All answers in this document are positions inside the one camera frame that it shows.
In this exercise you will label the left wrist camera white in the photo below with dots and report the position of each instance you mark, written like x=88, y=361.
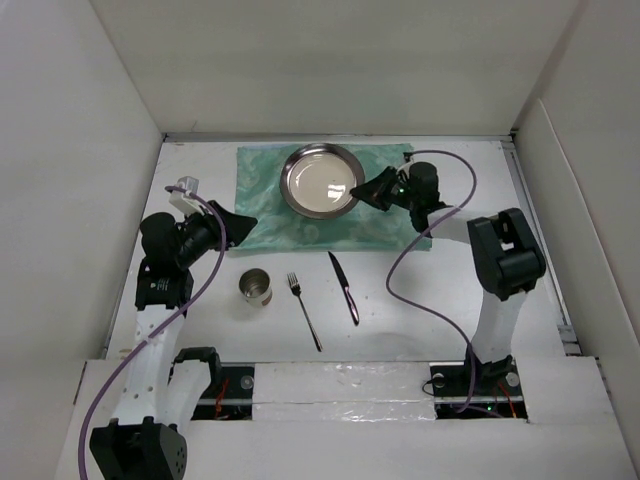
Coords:
x=180, y=195

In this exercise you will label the white foam front panel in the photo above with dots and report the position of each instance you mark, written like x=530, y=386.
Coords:
x=367, y=392

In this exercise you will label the round metal plate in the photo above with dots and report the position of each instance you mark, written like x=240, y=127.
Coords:
x=316, y=180

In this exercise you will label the steel cup with white band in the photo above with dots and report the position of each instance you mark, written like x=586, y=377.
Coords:
x=255, y=287

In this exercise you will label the black handled table knife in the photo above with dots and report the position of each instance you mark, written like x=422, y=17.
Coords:
x=344, y=284

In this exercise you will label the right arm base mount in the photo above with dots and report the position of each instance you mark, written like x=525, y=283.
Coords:
x=498, y=396

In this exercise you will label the silver fork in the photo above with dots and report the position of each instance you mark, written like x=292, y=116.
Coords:
x=295, y=288

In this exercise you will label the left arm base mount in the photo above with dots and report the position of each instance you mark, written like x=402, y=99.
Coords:
x=232, y=398

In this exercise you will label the green satin tablecloth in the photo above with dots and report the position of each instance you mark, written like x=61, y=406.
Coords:
x=281, y=229

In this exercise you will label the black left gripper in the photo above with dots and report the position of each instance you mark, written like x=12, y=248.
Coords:
x=237, y=226

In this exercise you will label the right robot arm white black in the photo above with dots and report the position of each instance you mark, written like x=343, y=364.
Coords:
x=507, y=259

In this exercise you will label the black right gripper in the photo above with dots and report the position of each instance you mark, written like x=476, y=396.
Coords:
x=375, y=190

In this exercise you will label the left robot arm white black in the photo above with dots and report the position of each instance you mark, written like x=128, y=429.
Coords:
x=144, y=438

